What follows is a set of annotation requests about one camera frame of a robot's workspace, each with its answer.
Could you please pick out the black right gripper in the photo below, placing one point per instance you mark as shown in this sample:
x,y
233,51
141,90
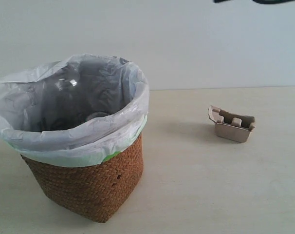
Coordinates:
x,y
220,1

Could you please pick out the brown cardboard pulp tray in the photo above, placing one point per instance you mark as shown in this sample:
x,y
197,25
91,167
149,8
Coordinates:
x,y
231,126

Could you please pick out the white plastic bin liner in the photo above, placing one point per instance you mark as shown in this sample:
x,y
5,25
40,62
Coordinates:
x,y
49,126

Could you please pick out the brown woven wicker basket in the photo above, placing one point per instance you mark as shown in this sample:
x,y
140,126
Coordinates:
x,y
94,192

